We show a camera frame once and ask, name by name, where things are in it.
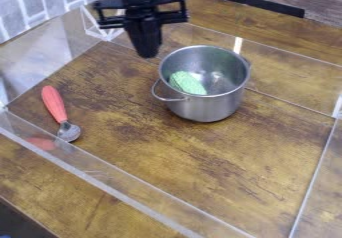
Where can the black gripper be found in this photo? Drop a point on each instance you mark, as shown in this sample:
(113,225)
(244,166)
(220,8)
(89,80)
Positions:
(131,14)

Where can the green knitted object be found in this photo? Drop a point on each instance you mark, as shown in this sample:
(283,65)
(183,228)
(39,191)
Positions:
(183,82)

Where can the silver metal pot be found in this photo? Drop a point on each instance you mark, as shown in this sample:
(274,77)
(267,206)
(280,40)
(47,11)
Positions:
(202,80)

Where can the clear acrylic corner bracket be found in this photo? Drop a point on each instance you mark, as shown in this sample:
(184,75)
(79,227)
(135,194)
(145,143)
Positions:
(91,27)

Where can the black strip on wall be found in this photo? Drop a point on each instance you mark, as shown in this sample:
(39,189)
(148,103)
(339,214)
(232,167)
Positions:
(272,6)

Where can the orange handled metal spoon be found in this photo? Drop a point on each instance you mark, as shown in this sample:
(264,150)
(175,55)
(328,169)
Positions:
(68,131)

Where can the clear acrylic enclosure wall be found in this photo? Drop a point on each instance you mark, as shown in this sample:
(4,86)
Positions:
(171,211)

